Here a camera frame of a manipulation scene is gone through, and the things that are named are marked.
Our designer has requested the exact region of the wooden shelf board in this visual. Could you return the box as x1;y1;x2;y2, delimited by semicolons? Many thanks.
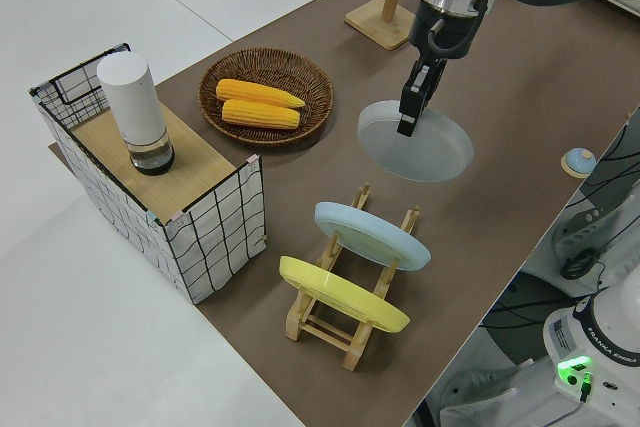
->
69;106;236;216

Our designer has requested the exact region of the gray plate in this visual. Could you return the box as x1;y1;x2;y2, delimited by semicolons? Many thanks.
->
356;99;475;184

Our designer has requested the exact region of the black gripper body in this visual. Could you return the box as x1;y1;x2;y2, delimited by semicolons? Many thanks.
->
410;0;477;63

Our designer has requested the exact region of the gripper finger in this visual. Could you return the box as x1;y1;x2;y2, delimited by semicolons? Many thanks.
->
397;60;434;138
429;60;448;104

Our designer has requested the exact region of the wooden mug tree stand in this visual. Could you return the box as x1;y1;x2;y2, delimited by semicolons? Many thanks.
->
343;0;417;52

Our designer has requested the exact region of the yellow corn cob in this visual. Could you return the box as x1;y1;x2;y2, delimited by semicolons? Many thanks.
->
215;78;307;110
220;99;302;131

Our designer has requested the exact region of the light blue plate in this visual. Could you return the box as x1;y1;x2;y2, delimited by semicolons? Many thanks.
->
314;201;432;274

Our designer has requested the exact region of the brown table mat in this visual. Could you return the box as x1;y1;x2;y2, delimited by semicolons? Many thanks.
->
48;0;640;427

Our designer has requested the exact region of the white cylinder bottle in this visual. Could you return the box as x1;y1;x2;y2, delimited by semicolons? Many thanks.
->
96;50;177;177

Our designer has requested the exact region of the grid pattern fabric box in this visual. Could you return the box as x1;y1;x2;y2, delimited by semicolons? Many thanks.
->
28;42;266;306

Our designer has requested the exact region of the woven wicker basket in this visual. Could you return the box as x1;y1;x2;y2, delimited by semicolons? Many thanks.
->
198;48;335;149

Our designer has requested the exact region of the wooden plate rack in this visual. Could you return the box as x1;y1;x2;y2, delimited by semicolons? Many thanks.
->
284;182;421;372

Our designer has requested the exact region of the yellow plate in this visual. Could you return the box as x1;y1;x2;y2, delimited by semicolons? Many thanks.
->
278;255;412;334

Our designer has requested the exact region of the black cable bundle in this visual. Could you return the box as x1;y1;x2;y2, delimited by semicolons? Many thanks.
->
558;111;640;283

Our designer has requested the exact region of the blue call bell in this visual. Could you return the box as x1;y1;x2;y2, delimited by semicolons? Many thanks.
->
560;147;596;179

